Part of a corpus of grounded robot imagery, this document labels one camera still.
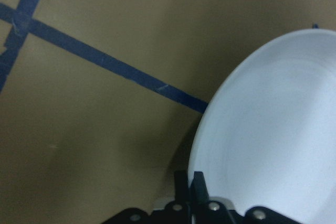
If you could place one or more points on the light blue plate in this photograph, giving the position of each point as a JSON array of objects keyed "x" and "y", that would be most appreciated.
[{"x": 267, "y": 138}]

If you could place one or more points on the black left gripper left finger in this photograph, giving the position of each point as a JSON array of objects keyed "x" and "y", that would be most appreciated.
[{"x": 181, "y": 189}]

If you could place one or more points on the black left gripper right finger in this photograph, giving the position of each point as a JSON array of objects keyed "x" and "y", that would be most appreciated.
[{"x": 198, "y": 188}]

